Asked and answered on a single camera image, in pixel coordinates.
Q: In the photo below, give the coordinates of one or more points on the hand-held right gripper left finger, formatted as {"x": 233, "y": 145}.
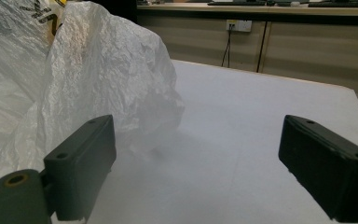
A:
{"x": 80, "y": 168}

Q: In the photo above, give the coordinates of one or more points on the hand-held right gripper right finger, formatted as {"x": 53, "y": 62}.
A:
{"x": 323, "y": 168}

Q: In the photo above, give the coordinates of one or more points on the white printed plastic bag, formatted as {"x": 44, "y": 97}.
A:
{"x": 99, "y": 77}

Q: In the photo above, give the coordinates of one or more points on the long wooden desk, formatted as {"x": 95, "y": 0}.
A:
{"x": 317, "y": 46}

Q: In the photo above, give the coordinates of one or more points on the black keyboard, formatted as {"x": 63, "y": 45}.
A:
{"x": 341, "y": 4}
{"x": 236, "y": 2}

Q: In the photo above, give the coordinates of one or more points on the white wall socket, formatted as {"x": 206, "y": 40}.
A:
{"x": 238, "y": 25}

